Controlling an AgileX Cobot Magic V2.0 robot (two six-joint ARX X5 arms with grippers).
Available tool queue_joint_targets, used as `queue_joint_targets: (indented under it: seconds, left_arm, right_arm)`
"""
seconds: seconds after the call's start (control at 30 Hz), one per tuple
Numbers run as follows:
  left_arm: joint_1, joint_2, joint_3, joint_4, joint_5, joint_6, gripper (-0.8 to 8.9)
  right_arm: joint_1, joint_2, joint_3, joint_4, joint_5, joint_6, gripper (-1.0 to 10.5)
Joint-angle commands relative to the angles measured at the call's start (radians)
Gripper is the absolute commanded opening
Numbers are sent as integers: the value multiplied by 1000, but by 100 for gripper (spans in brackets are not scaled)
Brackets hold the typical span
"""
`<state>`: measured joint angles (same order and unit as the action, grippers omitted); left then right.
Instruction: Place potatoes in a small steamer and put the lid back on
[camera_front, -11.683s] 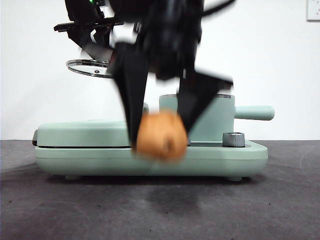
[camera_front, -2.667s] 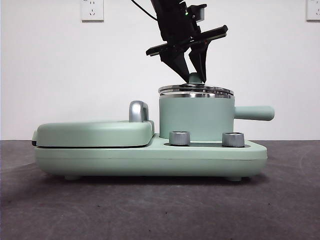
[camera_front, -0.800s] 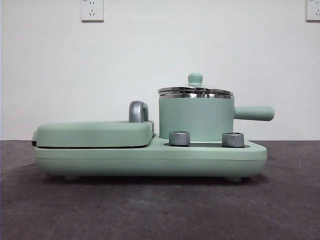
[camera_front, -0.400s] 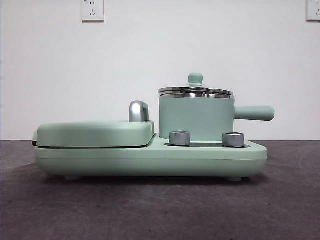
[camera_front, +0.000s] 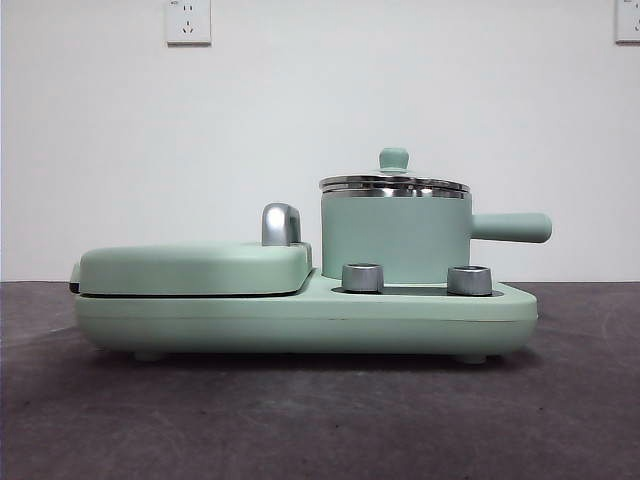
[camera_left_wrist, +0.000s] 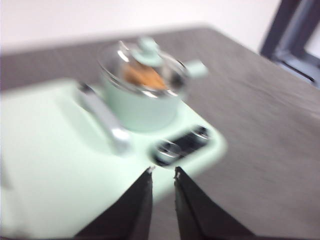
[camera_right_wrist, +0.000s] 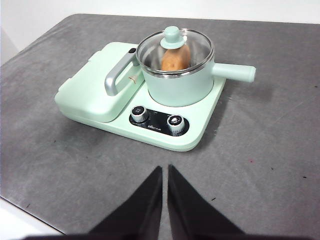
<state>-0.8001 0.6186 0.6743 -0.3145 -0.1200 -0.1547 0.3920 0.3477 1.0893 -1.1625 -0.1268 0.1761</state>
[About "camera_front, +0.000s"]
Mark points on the glass lid with green knob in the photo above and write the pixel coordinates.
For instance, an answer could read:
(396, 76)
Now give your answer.
(394, 159)

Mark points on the silver control knob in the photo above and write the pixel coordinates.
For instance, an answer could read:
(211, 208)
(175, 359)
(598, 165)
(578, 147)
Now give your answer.
(469, 280)
(362, 278)

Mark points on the green breakfast machine base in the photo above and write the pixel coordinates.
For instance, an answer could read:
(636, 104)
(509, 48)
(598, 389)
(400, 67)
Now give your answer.
(425, 320)

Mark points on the green griddle cover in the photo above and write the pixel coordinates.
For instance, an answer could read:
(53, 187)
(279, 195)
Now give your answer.
(190, 270)

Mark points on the white wall socket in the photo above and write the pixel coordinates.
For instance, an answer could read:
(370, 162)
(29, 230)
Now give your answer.
(629, 22)
(188, 25)

